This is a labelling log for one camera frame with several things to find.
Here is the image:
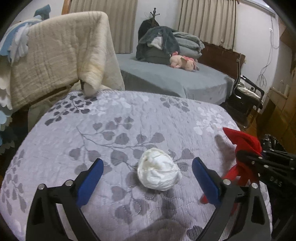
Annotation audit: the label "cream woven blanket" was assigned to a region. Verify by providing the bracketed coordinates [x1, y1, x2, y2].
[10, 11, 126, 110]

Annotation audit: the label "grey-blue fleece jacket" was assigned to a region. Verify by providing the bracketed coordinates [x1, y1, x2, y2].
[136, 26, 181, 62]

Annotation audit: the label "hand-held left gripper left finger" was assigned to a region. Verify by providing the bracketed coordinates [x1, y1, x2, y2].
[25, 158, 104, 241]

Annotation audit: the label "pink plush toy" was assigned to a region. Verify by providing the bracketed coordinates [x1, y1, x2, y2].
[169, 52, 200, 71]

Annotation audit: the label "wall cables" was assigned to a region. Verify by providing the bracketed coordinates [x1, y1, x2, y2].
[256, 16, 281, 88]

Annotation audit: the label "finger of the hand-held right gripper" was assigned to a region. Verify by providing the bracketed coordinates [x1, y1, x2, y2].
[237, 150, 274, 177]
[262, 151, 296, 163]

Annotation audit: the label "dark wooden headboard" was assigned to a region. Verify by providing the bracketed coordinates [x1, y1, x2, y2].
[199, 40, 246, 82]

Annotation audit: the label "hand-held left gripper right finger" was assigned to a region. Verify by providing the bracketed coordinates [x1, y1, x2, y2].
[192, 157, 272, 241]

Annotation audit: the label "black metal chair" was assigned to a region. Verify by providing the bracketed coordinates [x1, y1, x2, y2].
[225, 74, 265, 128]

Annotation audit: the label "narrow beige curtain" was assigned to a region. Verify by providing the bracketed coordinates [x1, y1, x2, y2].
[178, 0, 239, 51]

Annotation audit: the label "wooden coat rack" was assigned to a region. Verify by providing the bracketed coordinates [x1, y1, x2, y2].
[147, 8, 162, 27]

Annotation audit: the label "bed with blue sheet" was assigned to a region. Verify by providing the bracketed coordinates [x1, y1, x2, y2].
[115, 53, 235, 105]

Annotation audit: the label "olive cloth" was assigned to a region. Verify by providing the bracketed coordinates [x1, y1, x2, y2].
[27, 88, 78, 133]

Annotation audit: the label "red cloth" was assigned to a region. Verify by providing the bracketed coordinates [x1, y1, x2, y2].
[200, 127, 263, 205]

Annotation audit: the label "dark grey pillow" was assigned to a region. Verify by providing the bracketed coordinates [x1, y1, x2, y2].
[143, 49, 172, 66]

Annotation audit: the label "wooden cabinet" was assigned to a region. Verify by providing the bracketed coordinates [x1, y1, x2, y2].
[255, 22, 296, 150]

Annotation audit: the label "light blue scalloped cloth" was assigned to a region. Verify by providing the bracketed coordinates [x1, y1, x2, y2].
[0, 19, 43, 63]

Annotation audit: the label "teal blue garment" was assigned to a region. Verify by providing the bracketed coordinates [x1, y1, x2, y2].
[34, 4, 52, 18]

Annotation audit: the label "folded grey-blue bedding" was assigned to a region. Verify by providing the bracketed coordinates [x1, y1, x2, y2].
[172, 31, 205, 59]

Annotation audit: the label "black coat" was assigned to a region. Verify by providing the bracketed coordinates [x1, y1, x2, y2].
[138, 19, 160, 45]

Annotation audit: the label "grey floral bedspread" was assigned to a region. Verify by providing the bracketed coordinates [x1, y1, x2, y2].
[0, 90, 272, 241]

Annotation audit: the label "wide beige curtain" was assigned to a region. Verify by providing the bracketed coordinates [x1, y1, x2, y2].
[69, 0, 138, 55]

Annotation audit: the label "white cloth ball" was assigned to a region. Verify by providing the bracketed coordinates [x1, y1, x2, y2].
[137, 148, 183, 191]

